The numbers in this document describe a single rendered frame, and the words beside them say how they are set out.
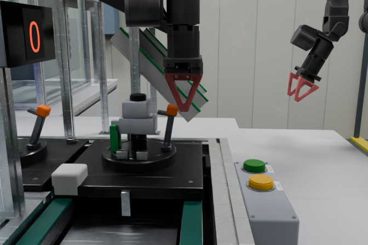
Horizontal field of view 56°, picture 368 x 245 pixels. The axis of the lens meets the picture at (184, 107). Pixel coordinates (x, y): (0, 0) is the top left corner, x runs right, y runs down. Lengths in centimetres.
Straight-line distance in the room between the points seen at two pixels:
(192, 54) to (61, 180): 29
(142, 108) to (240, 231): 28
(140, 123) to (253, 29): 333
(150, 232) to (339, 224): 36
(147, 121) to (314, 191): 42
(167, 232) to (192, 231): 7
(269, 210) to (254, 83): 345
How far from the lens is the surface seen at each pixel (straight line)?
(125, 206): 56
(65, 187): 59
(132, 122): 63
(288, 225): 51
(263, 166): 65
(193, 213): 53
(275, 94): 400
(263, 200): 55
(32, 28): 47
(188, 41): 59
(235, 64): 389
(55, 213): 56
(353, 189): 88
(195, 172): 60
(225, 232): 47
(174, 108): 62
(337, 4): 118
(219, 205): 53
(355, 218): 76
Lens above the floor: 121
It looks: 13 degrees down
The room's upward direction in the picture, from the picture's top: straight up
